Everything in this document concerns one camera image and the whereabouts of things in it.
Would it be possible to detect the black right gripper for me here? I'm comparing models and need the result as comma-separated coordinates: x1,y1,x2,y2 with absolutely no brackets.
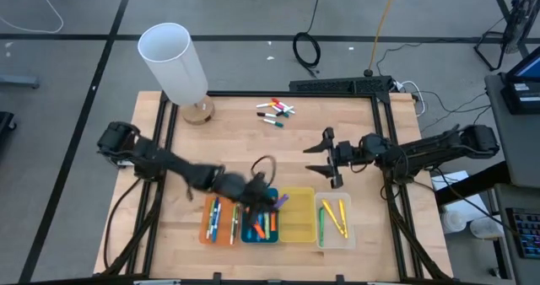
302,126,360,190

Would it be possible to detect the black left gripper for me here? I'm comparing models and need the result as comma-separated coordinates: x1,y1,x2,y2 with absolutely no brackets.
219,173,282,228

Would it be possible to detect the purple highlighter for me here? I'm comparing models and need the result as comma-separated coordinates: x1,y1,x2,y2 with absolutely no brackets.
273,193,291,211

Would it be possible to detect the all-green pen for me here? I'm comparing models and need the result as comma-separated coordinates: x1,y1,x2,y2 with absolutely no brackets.
318,207,326,248

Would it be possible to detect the white marker with red cap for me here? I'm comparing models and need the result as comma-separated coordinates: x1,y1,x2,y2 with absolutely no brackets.
271,97,295,111

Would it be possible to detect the teal plastic bin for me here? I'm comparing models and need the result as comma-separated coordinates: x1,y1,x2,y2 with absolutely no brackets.
240,186,280,245

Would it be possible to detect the yellow plastic bin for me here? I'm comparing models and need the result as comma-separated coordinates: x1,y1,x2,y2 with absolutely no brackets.
278,186,317,244

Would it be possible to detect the orange plastic bin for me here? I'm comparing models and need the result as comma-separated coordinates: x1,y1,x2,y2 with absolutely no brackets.
198,195,242,247

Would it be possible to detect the clear plastic bin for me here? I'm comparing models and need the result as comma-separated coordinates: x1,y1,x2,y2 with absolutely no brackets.
314,191,356,250

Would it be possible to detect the black perforated control box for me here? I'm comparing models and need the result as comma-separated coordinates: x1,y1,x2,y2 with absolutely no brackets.
289,75,394,95

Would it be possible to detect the white cup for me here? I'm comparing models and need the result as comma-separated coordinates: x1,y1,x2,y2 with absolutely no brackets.
469,216,504,240
440,210,467,234

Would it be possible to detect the white paper sheet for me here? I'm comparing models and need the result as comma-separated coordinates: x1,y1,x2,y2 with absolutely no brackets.
430,169,490,223

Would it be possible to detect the black desk support bar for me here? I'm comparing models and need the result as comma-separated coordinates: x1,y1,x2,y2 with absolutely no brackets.
434,161,511,207

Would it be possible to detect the white lamp with wooden base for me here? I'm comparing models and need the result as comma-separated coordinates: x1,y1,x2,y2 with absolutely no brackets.
138,22,216,126

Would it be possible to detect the grey desk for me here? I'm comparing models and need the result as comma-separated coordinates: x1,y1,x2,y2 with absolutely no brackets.
491,182,540,285
483,73,540,189

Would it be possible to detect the black keyboard with coloured keys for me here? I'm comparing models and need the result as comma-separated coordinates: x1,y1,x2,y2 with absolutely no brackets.
505,207,540,260

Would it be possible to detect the black laptop with blue screen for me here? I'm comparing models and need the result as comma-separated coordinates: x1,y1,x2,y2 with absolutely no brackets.
500,46,540,116

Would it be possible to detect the black fan on stand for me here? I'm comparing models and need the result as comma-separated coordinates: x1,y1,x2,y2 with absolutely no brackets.
474,0,540,72

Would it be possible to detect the black floor object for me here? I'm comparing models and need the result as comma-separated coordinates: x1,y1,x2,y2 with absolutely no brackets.
0,110,18,148

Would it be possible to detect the grey floor bar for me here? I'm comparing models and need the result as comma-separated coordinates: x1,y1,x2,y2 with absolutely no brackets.
0,74,41,89

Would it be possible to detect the black looped wrist cable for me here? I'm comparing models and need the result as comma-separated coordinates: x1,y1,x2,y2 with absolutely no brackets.
251,154,278,185

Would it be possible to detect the black aluminium table frame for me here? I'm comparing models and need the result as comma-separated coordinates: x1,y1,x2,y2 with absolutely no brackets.
100,89,455,285

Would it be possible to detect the white power cable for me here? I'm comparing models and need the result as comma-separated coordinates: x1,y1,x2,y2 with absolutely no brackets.
396,80,426,118

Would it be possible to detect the coiled black floor cable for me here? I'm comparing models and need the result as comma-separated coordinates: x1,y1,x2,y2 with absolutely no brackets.
292,0,325,73

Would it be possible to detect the yellow hanging cable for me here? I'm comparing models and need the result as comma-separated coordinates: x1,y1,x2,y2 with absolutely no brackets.
367,0,401,74

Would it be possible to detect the white floor cable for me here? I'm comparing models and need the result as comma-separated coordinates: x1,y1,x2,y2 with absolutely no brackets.
0,0,65,35

